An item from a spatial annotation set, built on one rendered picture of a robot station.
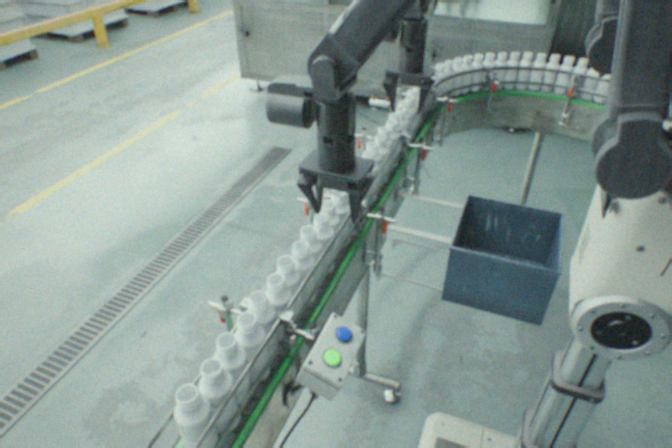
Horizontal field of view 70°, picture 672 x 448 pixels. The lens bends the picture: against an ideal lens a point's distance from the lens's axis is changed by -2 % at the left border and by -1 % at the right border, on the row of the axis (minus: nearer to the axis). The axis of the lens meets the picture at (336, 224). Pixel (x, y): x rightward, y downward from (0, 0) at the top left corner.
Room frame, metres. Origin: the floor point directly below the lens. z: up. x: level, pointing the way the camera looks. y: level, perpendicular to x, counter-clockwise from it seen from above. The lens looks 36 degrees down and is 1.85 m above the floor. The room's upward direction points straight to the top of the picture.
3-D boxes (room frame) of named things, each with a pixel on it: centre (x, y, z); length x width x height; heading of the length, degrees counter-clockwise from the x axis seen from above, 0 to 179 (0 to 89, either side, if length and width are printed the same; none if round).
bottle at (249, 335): (0.63, 0.17, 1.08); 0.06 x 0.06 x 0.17
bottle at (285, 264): (0.80, 0.11, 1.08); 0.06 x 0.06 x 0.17
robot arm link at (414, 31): (1.07, -0.16, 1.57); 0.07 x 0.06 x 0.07; 69
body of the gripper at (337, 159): (0.65, 0.00, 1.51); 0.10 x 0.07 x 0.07; 68
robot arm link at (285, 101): (0.66, 0.04, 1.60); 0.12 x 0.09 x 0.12; 69
